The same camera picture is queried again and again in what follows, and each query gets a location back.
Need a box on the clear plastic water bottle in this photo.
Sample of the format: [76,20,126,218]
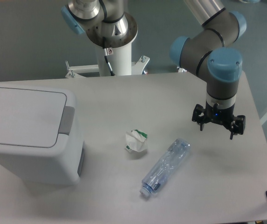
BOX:
[140,138,191,198]

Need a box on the crumpled white green paper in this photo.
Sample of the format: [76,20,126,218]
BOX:
[125,129,148,153]

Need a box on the white push-top trash can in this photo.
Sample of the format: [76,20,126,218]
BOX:
[0,83,84,185]

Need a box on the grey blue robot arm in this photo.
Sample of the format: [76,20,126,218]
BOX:
[61,0,246,136]

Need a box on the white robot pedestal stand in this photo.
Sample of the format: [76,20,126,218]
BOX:
[65,13,151,79]

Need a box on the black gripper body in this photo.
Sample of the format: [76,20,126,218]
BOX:
[204,103,235,128]

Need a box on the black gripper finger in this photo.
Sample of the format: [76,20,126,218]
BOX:
[192,104,206,131]
[229,115,246,140]

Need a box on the black cable on pedestal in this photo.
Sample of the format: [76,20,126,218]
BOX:
[102,37,116,77]

